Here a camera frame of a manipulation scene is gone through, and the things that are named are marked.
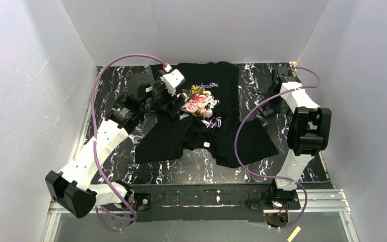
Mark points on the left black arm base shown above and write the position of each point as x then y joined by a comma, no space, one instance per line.
138,201

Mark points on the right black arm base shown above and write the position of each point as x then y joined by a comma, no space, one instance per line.
278,200

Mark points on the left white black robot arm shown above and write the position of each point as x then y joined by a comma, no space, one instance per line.
71,187

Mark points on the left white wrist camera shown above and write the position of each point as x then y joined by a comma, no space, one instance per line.
172,79

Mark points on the black marble pattern mat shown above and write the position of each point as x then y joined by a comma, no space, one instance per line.
198,167

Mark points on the beige tape strip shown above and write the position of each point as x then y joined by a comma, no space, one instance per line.
294,234

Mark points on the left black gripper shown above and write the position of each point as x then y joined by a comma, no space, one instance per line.
168,101

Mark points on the black printed t-shirt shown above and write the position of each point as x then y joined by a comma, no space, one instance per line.
210,114

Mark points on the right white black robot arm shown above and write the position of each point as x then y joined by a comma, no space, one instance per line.
308,134

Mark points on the silver wrench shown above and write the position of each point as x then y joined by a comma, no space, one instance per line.
135,138

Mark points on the aluminium rail frame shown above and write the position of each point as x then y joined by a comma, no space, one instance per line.
207,198

